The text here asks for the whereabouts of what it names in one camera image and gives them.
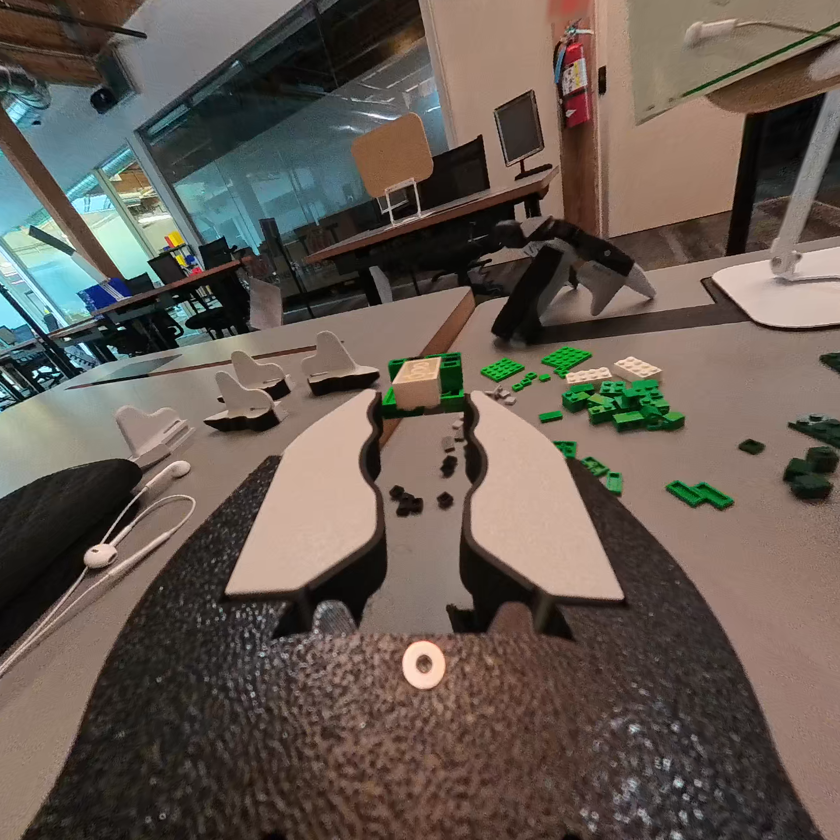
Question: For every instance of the pile of bright green lego pieces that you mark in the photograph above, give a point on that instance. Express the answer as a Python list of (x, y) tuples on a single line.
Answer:
[(623, 400)]

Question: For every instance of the small black lego pieces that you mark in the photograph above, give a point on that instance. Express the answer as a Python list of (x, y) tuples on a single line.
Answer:
[(410, 504)]

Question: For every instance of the pile of dark green lego pieces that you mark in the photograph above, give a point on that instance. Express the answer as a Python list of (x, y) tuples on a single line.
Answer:
[(810, 485)]

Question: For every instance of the lego instruction book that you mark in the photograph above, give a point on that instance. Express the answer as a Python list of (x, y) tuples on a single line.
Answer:
[(663, 65)]

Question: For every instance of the black fabric pouch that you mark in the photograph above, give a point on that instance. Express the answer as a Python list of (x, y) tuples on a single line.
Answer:
[(52, 512)]

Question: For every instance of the white book stand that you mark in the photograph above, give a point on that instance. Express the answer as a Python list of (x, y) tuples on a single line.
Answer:
[(787, 302)]

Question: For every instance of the black and white spare gripper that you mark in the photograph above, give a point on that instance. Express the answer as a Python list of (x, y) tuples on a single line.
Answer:
[(531, 289)]

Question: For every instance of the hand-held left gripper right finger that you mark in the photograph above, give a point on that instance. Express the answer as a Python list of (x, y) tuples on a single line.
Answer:
[(531, 512)]

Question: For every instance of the wooden top office desk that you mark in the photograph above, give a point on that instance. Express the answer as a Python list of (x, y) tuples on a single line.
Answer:
[(164, 285), (426, 220)]

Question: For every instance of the black office chair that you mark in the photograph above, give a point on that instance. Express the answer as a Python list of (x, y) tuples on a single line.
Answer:
[(456, 170)]

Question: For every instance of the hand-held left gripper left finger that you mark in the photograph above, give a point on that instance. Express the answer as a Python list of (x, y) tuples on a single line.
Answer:
[(315, 512)]

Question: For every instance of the clear acrylic stand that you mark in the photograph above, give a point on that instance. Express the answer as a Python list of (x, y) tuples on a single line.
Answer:
[(394, 190)]

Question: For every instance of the scattered light grey lego pieces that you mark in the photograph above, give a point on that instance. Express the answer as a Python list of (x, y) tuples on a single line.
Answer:
[(448, 444)]

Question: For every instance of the cork board sign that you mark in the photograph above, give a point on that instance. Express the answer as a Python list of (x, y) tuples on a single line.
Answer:
[(390, 154)]

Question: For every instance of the green and white lego assembly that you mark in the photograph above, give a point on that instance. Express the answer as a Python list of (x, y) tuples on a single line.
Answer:
[(417, 384)]

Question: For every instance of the white lego brick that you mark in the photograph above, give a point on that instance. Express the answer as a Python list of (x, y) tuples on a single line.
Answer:
[(589, 376), (638, 369)]

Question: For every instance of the red fire extinguisher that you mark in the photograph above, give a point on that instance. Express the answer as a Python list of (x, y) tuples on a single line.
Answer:
[(575, 79)]

